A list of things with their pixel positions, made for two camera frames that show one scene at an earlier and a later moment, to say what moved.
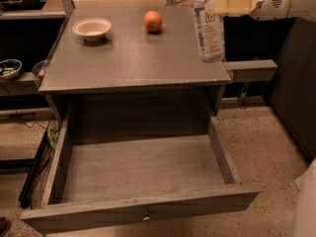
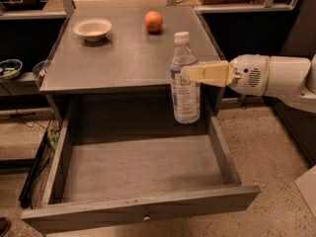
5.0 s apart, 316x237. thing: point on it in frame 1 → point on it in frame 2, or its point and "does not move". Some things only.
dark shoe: (4, 225) does not move
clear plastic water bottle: (209, 28) → (185, 96)
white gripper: (271, 1) → (250, 73)
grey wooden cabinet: (132, 73) does not move
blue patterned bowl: (10, 68) does not move
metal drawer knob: (147, 217) does not move
